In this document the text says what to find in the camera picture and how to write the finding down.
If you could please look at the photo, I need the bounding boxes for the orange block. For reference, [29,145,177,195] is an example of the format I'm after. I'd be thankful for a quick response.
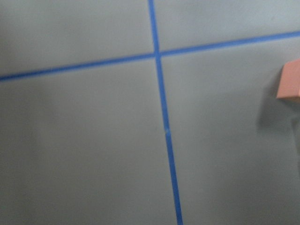
[276,59,300,102]

